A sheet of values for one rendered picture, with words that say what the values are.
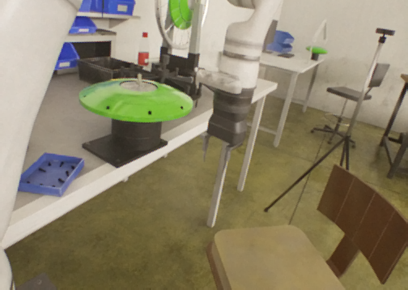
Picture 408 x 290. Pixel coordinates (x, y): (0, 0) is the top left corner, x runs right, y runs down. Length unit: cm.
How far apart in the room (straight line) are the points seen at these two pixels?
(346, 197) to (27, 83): 97
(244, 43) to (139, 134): 41
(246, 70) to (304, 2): 483
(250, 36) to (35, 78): 35
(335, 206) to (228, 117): 66
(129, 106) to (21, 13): 49
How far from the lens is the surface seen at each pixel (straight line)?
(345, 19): 521
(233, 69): 50
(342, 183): 105
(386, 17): 522
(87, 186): 69
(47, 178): 72
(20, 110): 24
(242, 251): 98
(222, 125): 55
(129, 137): 78
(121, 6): 168
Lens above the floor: 131
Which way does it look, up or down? 23 degrees down
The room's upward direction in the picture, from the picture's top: 9 degrees clockwise
